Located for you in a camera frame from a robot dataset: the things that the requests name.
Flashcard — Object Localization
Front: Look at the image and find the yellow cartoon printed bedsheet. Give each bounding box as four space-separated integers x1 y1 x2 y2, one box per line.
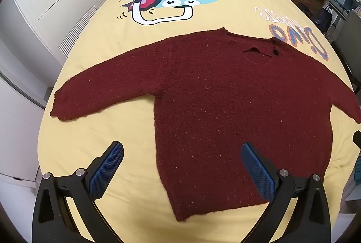
37 0 361 243

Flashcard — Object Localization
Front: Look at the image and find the dark bag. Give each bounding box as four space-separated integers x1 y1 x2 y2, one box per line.
316 5 334 32

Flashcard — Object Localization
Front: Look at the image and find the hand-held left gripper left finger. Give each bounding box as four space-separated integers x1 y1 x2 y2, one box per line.
32 141 125 243

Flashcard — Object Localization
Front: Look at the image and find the dark red knitted sweater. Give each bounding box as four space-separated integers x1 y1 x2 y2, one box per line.
50 27 360 222

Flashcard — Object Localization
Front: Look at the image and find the grey chair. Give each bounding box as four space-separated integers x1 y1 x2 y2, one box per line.
335 9 361 76

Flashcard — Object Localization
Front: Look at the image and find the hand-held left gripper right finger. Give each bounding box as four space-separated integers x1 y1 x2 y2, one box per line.
240 142 331 243

